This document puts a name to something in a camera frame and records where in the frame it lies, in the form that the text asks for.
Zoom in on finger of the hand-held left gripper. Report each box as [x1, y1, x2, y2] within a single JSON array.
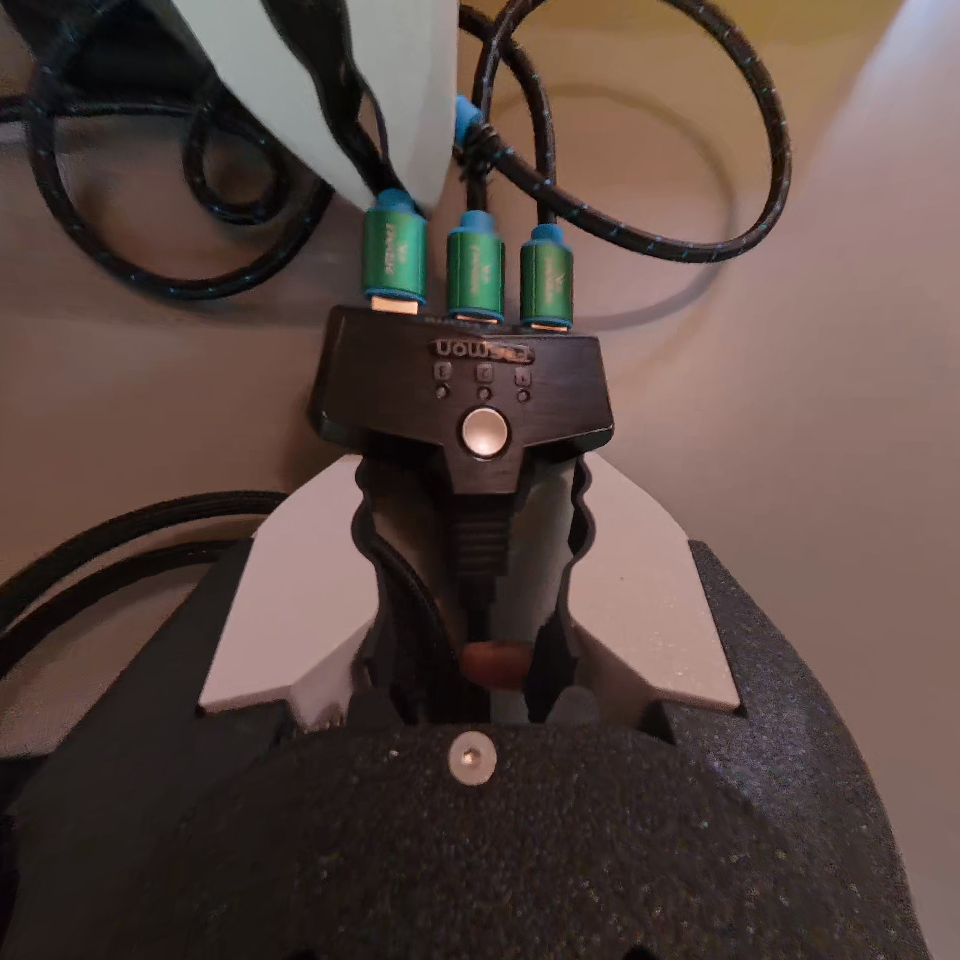
[[341, 0, 462, 220], [168, 0, 408, 213]]

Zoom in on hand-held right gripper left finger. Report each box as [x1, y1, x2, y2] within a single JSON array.
[[197, 453, 409, 732]]

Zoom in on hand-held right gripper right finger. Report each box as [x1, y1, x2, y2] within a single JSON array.
[[528, 456, 742, 724]]

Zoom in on black HDMI switch with cable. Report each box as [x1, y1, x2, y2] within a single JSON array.
[[0, 306, 616, 724]]

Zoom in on person's right hand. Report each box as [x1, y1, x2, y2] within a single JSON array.
[[459, 638, 531, 688]]

